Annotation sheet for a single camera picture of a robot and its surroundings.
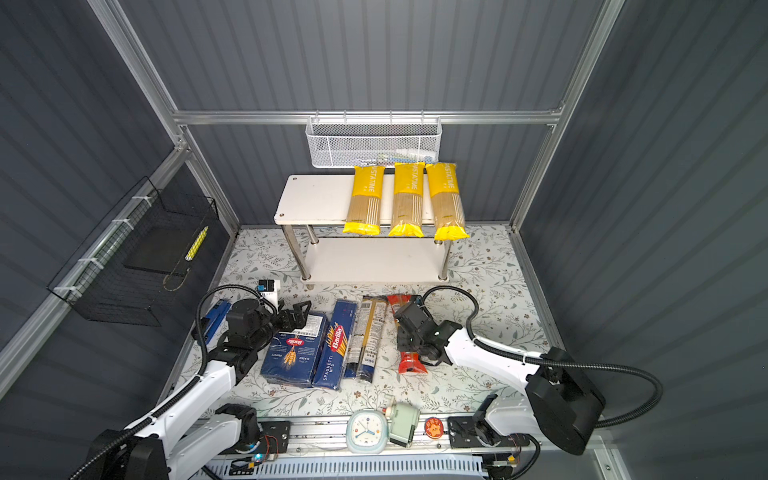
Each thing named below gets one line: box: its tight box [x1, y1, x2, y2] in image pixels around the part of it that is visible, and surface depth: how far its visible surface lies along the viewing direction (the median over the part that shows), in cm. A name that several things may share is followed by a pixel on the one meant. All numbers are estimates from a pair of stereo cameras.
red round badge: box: [425, 417, 444, 439], surface depth 77 cm
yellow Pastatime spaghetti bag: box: [342, 165, 385, 236], surface depth 77 cm
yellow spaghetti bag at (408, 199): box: [388, 162, 425, 238], surface depth 78 cm
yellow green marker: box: [185, 226, 209, 261], surface depth 80 cm
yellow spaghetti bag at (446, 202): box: [426, 163, 470, 241], surface depth 75 cm
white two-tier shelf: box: [274, 174, 451, 284], surface depth 99 cm
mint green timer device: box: [386, 402, 421, 448], surface depth 73 cm
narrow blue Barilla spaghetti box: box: [312, 299, 358, 390], surface depth 87 cm
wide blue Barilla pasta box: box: [260, 314, 329, 388], surface depth 82 cm
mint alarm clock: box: [346, 409, 389, 455], surface depth 74 cm
